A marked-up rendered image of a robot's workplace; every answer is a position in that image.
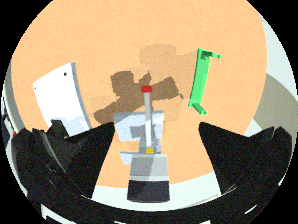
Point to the grey pin with red cap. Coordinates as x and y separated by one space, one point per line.
147 89

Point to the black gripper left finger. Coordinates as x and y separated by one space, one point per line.
80 156

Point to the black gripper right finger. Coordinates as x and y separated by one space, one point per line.
230 153

